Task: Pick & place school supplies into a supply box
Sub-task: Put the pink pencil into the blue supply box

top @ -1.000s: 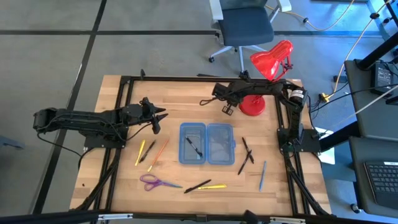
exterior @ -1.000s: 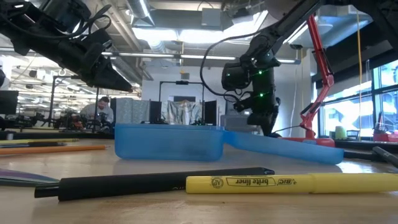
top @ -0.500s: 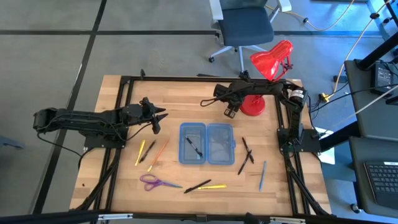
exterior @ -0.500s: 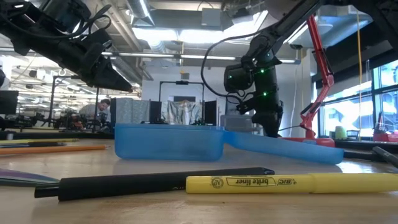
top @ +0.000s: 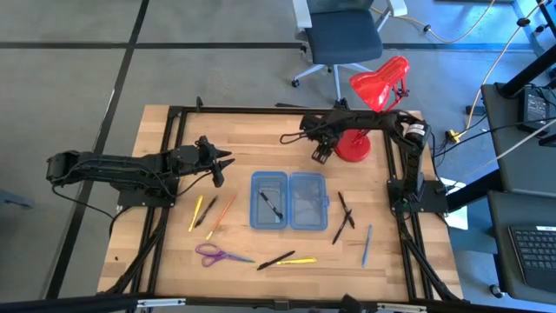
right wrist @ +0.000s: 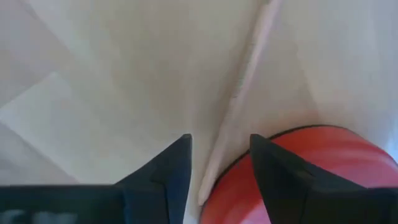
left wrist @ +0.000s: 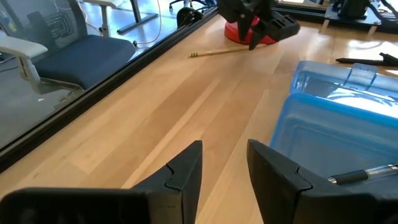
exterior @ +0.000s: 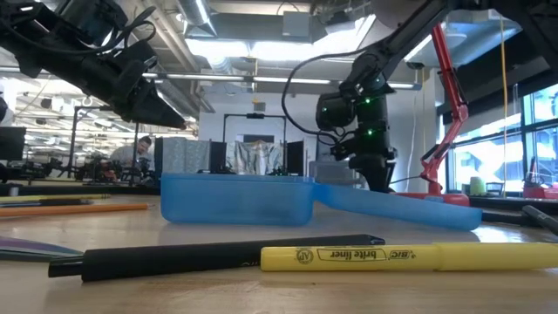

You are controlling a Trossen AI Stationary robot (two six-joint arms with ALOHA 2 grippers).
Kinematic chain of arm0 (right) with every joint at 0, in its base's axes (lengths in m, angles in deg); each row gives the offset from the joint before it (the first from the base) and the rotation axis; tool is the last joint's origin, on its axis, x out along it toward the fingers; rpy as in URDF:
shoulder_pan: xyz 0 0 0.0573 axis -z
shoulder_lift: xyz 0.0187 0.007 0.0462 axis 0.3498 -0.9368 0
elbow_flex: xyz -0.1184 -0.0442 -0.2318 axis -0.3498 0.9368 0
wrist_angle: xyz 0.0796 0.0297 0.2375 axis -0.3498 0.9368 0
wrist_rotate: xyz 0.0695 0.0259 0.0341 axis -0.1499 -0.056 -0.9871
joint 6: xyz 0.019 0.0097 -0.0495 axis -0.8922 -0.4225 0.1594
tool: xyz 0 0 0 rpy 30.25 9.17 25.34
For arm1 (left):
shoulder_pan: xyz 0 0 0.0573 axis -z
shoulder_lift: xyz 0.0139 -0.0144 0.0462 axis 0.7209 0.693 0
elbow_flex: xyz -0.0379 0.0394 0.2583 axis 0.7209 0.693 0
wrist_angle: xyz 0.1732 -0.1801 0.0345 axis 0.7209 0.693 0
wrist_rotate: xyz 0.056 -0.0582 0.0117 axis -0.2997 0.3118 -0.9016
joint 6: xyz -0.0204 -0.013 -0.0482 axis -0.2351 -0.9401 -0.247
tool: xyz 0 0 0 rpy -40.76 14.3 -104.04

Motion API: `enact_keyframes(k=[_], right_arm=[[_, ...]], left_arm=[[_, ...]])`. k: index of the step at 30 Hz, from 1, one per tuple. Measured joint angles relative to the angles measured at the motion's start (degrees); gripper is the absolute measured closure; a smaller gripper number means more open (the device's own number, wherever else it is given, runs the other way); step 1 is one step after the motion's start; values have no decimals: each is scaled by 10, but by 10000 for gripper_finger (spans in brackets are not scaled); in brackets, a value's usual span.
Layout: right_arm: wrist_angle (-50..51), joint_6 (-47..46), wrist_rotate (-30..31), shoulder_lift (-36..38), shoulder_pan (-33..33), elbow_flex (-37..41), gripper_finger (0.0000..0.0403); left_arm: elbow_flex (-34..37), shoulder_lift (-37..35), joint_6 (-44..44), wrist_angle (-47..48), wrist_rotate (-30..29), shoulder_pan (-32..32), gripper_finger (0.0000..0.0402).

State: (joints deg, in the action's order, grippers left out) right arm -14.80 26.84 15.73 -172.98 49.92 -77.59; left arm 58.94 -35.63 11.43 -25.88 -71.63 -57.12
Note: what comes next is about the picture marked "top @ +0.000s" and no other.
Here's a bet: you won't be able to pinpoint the orange pencil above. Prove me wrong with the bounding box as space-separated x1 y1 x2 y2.
205 193 238 242

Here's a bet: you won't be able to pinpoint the blue flat object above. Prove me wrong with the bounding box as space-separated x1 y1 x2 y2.
0 188 36 210

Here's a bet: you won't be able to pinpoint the blue-grey pen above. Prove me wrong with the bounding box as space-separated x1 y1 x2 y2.
361 223 374 269

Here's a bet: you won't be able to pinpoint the yellow pencil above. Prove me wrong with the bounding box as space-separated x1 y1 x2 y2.
187 194 204 233

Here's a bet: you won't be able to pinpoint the yellow cable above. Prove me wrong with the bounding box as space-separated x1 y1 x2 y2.
444 0 536 145
370 0 497 45

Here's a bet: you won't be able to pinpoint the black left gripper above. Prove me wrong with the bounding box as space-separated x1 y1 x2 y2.
167 136 236 176

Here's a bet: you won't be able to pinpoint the computer keyboard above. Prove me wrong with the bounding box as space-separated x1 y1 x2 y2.
507 224 556 294

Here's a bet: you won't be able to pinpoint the yellow highlighter marker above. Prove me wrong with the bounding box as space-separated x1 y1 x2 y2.
275 256 318 266

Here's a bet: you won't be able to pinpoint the office swivel chair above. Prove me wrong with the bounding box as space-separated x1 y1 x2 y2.
291 0 410 102

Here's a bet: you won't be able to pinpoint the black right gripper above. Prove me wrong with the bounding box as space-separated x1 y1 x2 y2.
299 109 349 165

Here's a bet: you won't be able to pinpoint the black power adapter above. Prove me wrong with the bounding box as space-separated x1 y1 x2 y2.
518 86 551 134

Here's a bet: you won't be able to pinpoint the purple handled scissors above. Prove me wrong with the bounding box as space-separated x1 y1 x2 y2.
194 242 256 269

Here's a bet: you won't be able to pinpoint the red desk lamp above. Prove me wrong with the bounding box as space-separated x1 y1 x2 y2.
333 55 412 164

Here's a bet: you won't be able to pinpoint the black aluminium table frame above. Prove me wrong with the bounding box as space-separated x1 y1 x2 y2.
97 96 471 313

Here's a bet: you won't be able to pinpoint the blue translucent plastic supply box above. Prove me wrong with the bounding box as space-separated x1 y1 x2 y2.
248 170 331 232

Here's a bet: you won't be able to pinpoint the black marker with white label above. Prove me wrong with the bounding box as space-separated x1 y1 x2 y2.
257 189 285 221

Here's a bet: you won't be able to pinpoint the long black pen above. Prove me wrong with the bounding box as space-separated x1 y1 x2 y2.
255 250 297 272

